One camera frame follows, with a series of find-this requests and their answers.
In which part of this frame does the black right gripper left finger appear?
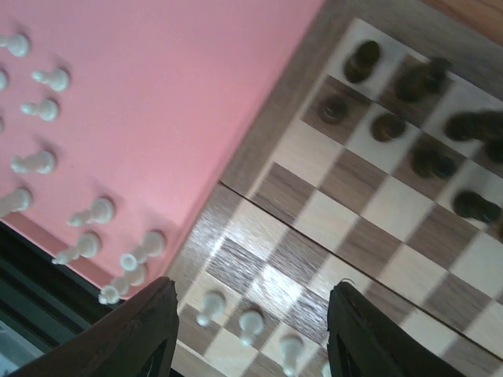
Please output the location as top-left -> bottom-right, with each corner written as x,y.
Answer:
10,276 -> 179,377

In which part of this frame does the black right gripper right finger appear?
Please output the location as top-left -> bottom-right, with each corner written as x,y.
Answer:
327,281 -> 463,377

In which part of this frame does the white chess pawn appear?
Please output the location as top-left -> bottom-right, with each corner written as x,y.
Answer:
239,310 -> 264,346
196,291 -> 226,327
31,68 -> 70,92
279,335 -> 304,376
321,361 -> 332,377

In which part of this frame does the white chess piece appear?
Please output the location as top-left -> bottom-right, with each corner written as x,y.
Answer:
97,265 -> 148,305
67,197 -> 115,227
0,34 -> 31,57
0,188 -> 33,218
119,231 -> 166,271
20,99 -> 59,122
51,232 -> 102,265
0,71 -> 9,91
11,151 -> 57,174

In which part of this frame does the dark chess pawn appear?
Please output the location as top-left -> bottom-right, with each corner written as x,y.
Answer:
318,95 -> 348,124
453,190 -> 502,224
370,113 -> 406,142
411,145 -> 457,180

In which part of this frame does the dark chess bishop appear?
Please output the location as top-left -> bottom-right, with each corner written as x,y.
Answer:
444,110 -> 502,141

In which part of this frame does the dark chess knight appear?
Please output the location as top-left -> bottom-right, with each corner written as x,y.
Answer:
395,57 -> 452,103

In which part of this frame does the dark chess rook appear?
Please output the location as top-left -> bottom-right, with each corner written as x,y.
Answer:
343,40 -> 380,83

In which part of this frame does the wooden chessboard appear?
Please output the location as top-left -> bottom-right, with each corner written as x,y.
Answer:
168,1 -> 502,376

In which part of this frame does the pink plastic tray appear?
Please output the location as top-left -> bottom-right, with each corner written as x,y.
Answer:
1,1 -> 321,287

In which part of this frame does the black aluminium frame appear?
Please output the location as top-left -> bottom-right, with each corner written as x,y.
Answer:
1,224 -> 118,353

